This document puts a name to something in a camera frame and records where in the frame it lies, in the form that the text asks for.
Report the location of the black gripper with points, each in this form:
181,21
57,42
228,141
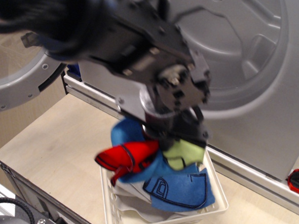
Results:
142,60

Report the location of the red felt cloth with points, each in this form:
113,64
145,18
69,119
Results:
126,158

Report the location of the light green felt cloth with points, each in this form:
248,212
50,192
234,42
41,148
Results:
183,154

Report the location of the blue felt cloth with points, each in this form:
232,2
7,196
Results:
175,191

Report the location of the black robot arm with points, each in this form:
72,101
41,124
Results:
64,27

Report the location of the grey toy washing machine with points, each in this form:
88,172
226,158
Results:
252,49

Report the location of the white plastic laundry basket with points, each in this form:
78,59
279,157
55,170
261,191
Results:
115,216

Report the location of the round transparent washer door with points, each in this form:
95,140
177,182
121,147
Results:
26,69

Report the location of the black metal mounting plate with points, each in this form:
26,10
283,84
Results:
40,217

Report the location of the red and black tool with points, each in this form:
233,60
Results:
293,181

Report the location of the white aluminium base rail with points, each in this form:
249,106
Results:
274,190

